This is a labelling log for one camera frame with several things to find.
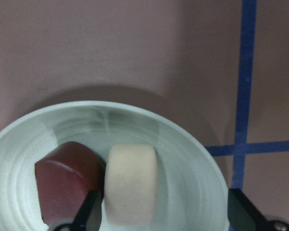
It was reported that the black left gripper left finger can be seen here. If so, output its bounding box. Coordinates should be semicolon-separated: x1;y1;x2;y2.
72;190;103;231

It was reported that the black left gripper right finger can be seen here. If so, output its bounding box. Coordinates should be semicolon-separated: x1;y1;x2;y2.
227;189;270;231

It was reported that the white bun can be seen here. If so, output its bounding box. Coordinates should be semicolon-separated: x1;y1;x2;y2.
104;143;158;226

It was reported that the brown bun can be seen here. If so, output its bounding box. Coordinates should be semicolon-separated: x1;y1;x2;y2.
35;141;105;226

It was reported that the light green plate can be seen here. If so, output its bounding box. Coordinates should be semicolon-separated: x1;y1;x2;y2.
0;101;229;231

